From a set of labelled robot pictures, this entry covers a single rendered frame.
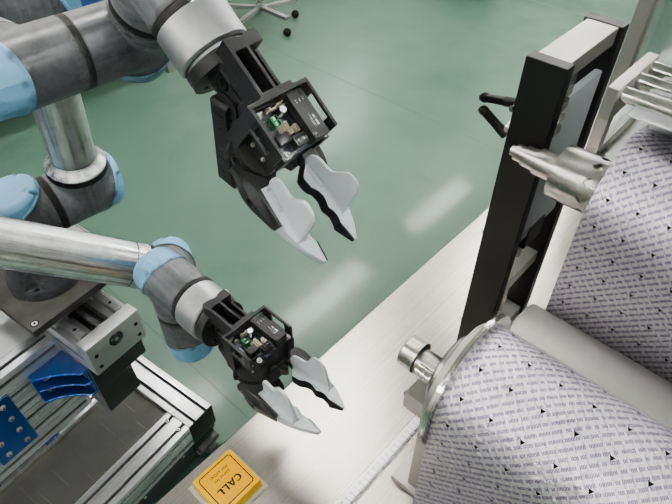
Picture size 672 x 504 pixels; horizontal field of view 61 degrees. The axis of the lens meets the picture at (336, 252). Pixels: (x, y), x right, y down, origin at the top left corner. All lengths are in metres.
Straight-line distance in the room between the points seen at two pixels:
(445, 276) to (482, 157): 1.96
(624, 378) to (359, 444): 0.43
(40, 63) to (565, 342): 0.59
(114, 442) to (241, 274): 0.90
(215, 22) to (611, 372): 0.51
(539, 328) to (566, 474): 0.20
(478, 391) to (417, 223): 2.13
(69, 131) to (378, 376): 0.70
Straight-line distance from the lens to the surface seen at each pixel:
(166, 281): 0.83
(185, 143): 3.19
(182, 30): 0.55
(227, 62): 0.53
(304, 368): 0.75
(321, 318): 2.22
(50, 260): 0.94
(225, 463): 0.91
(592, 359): 0.66
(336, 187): 0.57
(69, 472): 1.82
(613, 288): 0.67
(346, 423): 0.95
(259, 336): 0.74
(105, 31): 0.64
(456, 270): 1.17
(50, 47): 0.63
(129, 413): 1.85
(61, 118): 1.14
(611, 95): 0.63
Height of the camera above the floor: 1.73
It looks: 45 degrees down
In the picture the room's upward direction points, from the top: straight up
